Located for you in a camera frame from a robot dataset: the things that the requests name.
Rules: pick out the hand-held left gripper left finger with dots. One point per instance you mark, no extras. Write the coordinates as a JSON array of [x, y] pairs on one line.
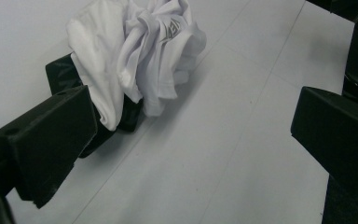
[[49, 140]]

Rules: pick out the black cloth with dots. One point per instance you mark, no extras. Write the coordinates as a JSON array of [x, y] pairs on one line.
[[62, 74]]

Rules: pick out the white garment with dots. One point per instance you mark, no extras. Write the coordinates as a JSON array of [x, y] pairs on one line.
[[105, 56]]

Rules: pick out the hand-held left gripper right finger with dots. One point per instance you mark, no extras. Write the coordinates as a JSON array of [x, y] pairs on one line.
[[338, 137]]

